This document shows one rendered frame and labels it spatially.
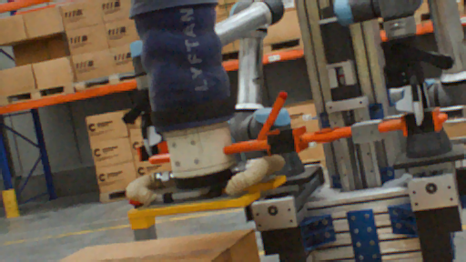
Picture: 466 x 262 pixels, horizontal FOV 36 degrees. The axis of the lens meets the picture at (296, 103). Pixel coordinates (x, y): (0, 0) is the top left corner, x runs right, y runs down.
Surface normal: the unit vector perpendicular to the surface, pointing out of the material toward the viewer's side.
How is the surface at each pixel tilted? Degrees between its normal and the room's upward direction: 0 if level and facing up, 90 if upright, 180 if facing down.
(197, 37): 71
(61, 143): 90
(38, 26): 90
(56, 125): 90
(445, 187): 90
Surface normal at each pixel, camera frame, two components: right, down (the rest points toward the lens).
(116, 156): -0.19, 0.14
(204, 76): 0.52, -0.32
